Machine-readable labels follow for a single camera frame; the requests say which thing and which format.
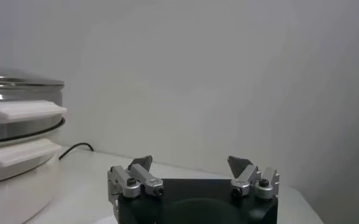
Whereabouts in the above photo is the perforated steel steamer basket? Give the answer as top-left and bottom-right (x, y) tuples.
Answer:
(0, 85), (68, 145)

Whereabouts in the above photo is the black cooker power cord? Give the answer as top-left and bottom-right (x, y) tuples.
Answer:
(59, 142), (94, 161)

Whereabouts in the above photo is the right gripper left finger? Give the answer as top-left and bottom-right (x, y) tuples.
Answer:
(107, 155), (165, 201)

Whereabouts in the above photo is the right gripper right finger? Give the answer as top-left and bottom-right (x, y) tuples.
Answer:
(227, 155), (280, 200)

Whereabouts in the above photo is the round glass lid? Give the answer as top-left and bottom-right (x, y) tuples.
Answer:
(0, 59), (66, 91)

